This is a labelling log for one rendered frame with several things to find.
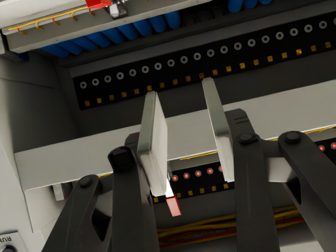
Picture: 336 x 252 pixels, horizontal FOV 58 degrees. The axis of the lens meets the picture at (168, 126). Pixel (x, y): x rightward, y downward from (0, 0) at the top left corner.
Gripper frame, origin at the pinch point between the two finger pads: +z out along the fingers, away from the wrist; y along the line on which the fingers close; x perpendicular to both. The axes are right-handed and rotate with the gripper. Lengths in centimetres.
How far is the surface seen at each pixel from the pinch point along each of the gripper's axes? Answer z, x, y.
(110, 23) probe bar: 19.1, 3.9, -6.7
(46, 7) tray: 18.0, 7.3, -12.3
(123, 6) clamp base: 16.4, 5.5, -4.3
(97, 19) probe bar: 19.1, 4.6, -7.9
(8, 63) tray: 20.6, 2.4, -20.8
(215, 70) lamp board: 28.0, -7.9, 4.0
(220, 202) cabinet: 26.5, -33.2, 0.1
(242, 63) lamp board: 28.1, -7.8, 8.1
